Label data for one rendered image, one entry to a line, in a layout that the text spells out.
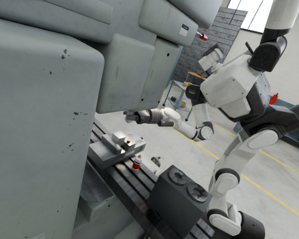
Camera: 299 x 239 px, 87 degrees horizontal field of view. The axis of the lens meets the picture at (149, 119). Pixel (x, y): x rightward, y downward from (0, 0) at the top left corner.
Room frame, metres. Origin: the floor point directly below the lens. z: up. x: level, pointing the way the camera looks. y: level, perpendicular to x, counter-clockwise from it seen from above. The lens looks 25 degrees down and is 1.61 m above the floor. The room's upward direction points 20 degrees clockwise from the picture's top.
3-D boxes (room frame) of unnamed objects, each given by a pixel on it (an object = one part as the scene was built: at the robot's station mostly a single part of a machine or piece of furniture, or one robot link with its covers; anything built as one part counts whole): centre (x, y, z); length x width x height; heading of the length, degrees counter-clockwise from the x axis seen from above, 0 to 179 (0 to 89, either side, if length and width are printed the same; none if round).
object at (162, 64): (0.76, 0.11, 1.47); 0.21 x 0.19 x 0.32; 56
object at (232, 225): (0.86, -0.75, 0.68); 0.21 x 0.20 x 0.13; 79
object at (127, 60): (0.60, 0.21, 1.47); 0.24 x 0.19 x 0.26; 56
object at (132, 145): (0.83, 0.11, 1.02); 0.15 x 0.06 x 0.04; 58
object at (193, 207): (0.53, -0.25, 1.03); 0.22 x 0.12 x 0.20; 60
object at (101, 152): (0.81, 0.12, 0.99); 0.35 x 0.15 x 0.11; 148
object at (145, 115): (0.81, 0.03, 1.23); 0.13 x 0.12 x 0.10; 36
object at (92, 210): (0.76, 0.10, 0.79); 0.50 x 0.35 x 0.12; 146
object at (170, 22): (0.72, 0.13, 1.68); 0.34 x 0.24 x 0.10; 146
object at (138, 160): (0.72, -0.02, 0.99); 0.04 x 0.04 x 0.11
